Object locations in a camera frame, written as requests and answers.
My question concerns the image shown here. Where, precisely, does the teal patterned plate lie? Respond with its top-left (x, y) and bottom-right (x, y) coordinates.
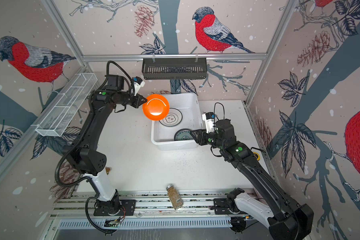
top-left (174, 129), bottom-right (194, 141)

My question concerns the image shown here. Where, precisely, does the orange plate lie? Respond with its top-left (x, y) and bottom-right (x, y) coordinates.
top-left (143, 94), bottom-right (170, 121)

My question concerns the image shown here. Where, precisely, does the white plate green rim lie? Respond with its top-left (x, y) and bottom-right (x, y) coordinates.
top-left (159, 108), bottom-right (183, 127)

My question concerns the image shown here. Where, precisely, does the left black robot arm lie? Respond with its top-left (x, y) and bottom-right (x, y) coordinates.
top-left (54, 61), bottom-right (148, 221)

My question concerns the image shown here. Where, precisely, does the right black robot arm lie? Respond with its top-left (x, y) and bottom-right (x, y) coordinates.
top-left (190, 119), bottom-right (314, 240)

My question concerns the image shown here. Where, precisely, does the white plastic bin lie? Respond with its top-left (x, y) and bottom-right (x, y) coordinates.
top-left (151, 93), bottom-right (204, 151)

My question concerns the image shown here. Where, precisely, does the yellow tape measure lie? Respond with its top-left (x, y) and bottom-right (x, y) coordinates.
top-left (253, 152), bottom-right (261, 161)

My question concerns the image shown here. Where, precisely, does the glass spice jar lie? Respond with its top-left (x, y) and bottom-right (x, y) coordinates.
top-left (166, 184), bottom-right (184, 211)

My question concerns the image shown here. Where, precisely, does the small circuit board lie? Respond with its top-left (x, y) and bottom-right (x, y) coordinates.
top-left (104, 219), bottom-right (122, 228)

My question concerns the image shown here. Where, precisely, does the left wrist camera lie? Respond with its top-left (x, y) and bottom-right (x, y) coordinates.
top-left (133, 77), bottom-right (145, 96)

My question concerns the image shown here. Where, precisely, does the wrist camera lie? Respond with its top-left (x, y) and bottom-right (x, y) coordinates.
top-left (133, 77), bottom-right (145, 96)
top-left (202, 112), bottom-right (215, 134)

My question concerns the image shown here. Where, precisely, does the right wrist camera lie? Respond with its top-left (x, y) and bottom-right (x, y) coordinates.
top-left (202, 112), bottom-right (215, 134)

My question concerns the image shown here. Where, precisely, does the black hanging wall basket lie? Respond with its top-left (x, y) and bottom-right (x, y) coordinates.
top-left (142, 58), bottom-right (208, 80)

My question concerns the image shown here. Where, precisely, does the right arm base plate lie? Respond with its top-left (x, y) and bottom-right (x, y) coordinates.
top-left (211, 198), bottom-right (241, 215)

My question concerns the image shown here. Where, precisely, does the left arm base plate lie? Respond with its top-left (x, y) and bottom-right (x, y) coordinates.
top-left (94, 200), bottom-right (137, 217)

